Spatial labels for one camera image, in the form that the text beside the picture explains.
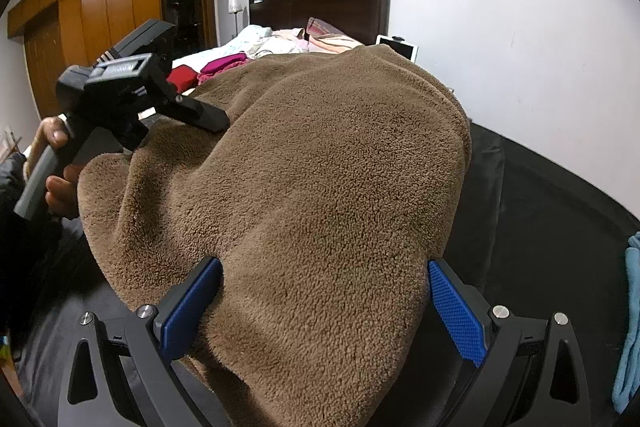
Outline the brown fleece jacket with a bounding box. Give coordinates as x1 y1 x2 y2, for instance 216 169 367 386
78 46 472 426

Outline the person's left hand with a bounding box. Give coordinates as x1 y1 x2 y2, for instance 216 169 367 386
23 117 84 220

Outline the red garment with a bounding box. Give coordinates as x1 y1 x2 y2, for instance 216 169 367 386
167 65 198 94

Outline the wooden wardrobe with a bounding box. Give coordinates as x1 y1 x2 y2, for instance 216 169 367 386
6 0 162 117

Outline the blue knit sweater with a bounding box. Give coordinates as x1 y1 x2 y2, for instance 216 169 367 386
612 233 640 414

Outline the magenta garment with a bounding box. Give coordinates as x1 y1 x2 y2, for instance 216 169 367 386
198 52 250 86

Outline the black bed cover sheet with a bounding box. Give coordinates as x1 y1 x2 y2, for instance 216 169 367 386
13 126 639 426

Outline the bedside lamp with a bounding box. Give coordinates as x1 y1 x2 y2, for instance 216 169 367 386
228 0 244 38

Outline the white bedding pile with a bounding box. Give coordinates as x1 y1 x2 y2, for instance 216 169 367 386
170 25 308 94

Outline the pink striped pillow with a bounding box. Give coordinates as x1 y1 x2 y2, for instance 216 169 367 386
305 17 362 54

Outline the dark wooden headboard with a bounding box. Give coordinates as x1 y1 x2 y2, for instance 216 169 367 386
247 0 390 44

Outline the white tablet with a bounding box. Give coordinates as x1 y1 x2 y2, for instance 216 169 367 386
375 35 419 63

